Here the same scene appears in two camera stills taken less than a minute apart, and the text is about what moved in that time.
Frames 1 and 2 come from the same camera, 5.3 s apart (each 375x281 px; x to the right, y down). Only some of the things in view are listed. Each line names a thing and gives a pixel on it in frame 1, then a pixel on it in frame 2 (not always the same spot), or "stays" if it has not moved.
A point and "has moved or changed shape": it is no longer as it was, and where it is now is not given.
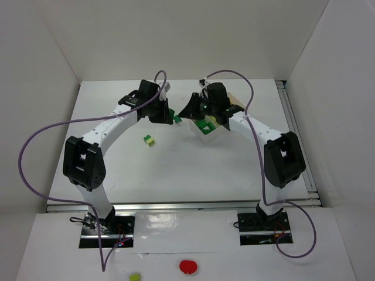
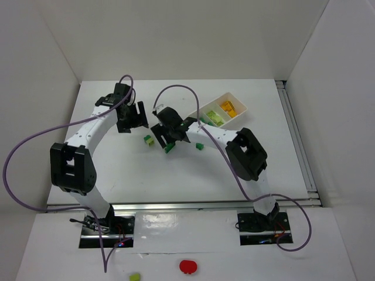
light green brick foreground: [135, 277] stays
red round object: [188, 266] stays
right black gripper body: [198, 106] -> [163, 134]
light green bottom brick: [150, 142] stays
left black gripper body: [162, 114] -> [132, 117]
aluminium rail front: [293, 205] stays
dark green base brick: [171, 113] has moved or changed shape
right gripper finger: [193, 109] -> [159, 134]
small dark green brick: [177, 119] has moved or changed shape
